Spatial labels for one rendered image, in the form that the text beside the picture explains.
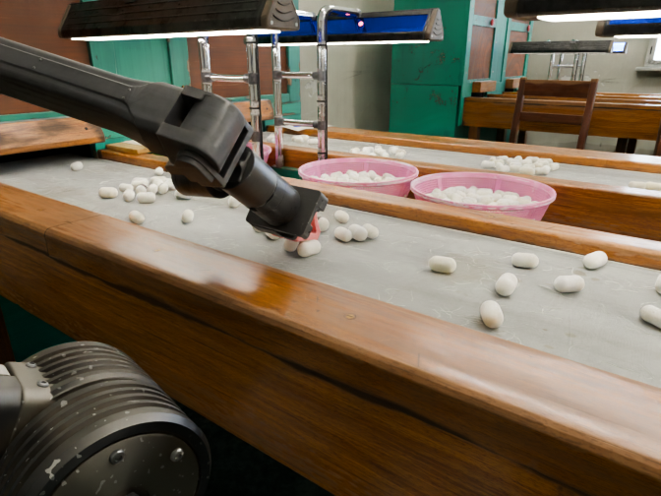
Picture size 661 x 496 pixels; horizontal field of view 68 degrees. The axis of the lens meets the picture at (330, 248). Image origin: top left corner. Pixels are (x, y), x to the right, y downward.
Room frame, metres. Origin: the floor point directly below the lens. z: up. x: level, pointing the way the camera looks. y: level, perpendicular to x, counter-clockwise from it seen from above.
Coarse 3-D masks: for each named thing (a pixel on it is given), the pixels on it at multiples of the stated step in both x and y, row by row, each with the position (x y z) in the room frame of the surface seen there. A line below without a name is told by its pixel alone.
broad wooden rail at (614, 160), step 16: (272, 128) 1.89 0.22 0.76; (288, 128) 1.85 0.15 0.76; (336, 128) 1.82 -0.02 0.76; (384, 144) 1.61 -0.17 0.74; (400, 144) 1.57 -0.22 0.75; (416, 144) 1.54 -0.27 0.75; (432, 144) 1.51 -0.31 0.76; (448, 144) 1.48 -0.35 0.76; (464, 144) 1.46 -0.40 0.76; (480, 144) 1.46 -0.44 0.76; (496, 144) 1.46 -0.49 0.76; (512, 144) 1.46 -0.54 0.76; (560, 160) 1.29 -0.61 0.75; (576, 160) 1.27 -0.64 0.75; (592, 160) 1.25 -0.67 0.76; (608, 160) 1.23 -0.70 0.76; (624, 160) 1.21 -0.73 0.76; (640, 160) 1.20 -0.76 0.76; (656, 160) 1.20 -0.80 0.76
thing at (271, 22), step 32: (96, 0) 1.13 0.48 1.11; (160, 0) 0.99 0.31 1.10; (192, 0) 0.93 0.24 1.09; (224, 0) 0.88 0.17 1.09; (256, 0) 0.83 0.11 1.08; (288, 0) 0.84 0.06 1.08; (64, 32) 1.15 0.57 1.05; (96, 32) 1.07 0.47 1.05; (128, 32) 1.01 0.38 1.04; (160, 32) 0.95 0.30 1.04
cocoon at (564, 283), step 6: (564, 276) 0.52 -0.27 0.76; (570, 276) 0.52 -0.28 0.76; (576, 276) 0.52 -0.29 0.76; (558, 282) 0.52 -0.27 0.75; (564, 282) 0.52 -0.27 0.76; (570, 282) 0.52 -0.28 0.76; (576, 282) 0.52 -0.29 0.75; (582, 282) 0.52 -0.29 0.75; (558, 288) 0.52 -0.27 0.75; (564, 288) 0.51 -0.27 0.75; (570, 288) 0.51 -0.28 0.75; (576, 288) 0.52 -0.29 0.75
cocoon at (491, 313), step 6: (492, 300) 0.46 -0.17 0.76; (486, 306) 0.45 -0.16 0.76; (492, 306) 0.45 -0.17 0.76; (498, 306) 0.45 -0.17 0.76; (480, 312) 0.46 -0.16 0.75; (486, 312) 0.44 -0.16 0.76; (492, 312) 0.44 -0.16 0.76; (498, 312) 0.44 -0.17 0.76; (486, 318) 0.44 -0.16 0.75; (492, 318) 0.43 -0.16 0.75; (498, 318) 0.43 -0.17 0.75; (486, 324) 0.44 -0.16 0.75; (492, 324) 0.43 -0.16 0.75; (498, 324) 0.43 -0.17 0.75
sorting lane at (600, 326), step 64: (64, 192) 0.99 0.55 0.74; (256, 256) 0.64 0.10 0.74; (320, 256) 0.64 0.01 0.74; (384, 256) 0.64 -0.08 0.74; (448, 256) 0.64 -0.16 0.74; (576, 256) 0.63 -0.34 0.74; (448, 320) 0.46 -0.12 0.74; (512, 320) 0.46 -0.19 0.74; (576, 320) 0.46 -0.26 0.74; (640, 320) 0.46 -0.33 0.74
